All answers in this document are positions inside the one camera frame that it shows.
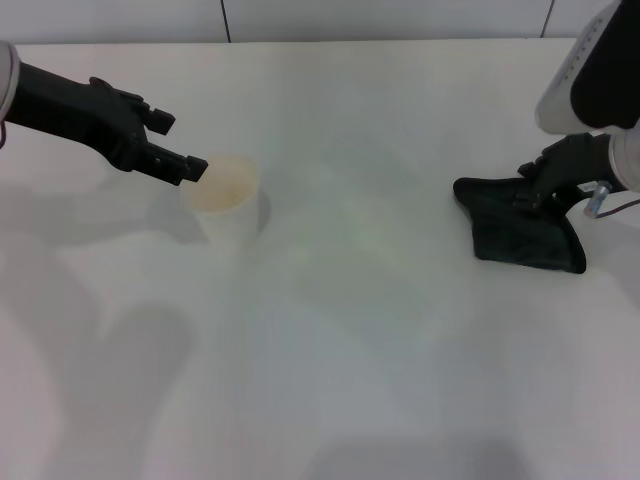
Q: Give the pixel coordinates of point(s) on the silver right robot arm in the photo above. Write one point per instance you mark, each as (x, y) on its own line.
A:
(627, 162)

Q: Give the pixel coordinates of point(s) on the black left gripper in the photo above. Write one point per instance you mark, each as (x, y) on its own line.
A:
(80, 117)

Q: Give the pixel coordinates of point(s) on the white paper cup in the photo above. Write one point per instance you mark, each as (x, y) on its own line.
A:
(227, 215)

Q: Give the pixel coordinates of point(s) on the dark blue rag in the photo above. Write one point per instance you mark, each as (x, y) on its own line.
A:
(520, 237)

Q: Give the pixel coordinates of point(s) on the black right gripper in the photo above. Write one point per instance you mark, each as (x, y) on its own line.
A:
(575, 162)

